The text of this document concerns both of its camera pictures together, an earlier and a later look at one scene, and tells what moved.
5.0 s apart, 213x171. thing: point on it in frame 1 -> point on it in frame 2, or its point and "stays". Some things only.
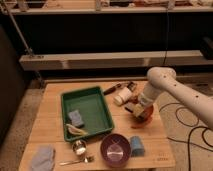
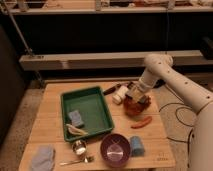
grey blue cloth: x=43 y=158 stays
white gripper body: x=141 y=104 -> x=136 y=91
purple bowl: x=115 y=150 stays
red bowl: x=142 y=120 -> x=136 y=108
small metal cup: x=79 y=147 stays
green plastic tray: x=85 y=112 stays
